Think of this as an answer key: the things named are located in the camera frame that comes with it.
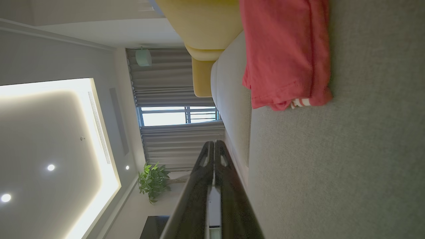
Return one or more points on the window with grey frame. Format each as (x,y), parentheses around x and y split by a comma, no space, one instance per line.
(166,118)

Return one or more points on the grey sofa back cushion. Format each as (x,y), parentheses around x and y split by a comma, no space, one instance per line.
(232,99)

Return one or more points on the grey pleated curtain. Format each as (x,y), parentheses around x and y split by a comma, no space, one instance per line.
(162,79)
(179,146)

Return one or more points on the green potted plant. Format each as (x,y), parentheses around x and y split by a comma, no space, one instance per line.
(152,182)

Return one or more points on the dark cabinet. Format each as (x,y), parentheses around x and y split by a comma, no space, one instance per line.
(154,229)

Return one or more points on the red jersey with white trim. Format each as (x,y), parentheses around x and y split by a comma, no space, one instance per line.
(282,53)

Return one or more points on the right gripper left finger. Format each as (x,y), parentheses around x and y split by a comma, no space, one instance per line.
(192,202)

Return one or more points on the pale green round lamp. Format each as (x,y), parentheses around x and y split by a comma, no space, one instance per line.
(143,57)

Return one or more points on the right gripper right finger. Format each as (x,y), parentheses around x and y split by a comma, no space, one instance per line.
(234,205)

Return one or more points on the large yellow cushion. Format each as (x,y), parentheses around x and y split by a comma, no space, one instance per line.
(202,23)

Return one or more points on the small yellow cushion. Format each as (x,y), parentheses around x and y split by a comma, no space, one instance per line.
(202,78)

